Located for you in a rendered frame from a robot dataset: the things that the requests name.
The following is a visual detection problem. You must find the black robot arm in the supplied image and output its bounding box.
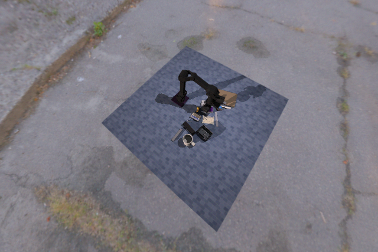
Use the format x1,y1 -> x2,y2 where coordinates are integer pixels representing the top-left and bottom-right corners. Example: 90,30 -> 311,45
176,70 -> 225,109

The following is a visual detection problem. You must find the beige inspection card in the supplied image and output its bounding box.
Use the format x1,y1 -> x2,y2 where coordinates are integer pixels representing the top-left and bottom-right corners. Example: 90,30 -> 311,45
202,115 -> 214,124

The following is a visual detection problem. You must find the dark stamp pad tin with beige label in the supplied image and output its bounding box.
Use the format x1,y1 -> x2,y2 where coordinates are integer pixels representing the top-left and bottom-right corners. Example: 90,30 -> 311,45
190,112 -> 202,122

